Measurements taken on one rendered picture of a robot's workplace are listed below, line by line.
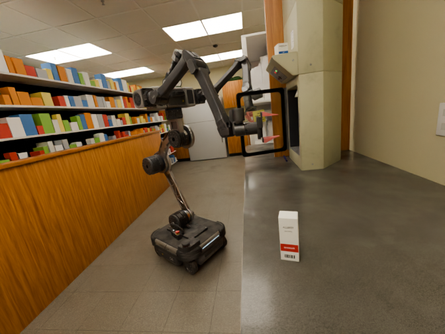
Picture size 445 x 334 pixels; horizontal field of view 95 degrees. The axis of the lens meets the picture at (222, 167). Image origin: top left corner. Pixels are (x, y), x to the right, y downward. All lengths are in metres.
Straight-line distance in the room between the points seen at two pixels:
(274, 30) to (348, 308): 1.39
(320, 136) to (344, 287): 0.78
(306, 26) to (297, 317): 1.06
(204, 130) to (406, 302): 5.85
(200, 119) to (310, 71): 5.15
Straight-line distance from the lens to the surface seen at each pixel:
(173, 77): 1.28
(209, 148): 6.14
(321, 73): 1.13
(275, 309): 0.44
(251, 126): 0.96
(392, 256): 0.60
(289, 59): 1.11
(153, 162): 2.06
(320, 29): 1.16
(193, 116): 6.14
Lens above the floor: 1.28
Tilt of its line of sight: 14 degrees down
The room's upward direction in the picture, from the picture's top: 8 degrees counter-clockwise
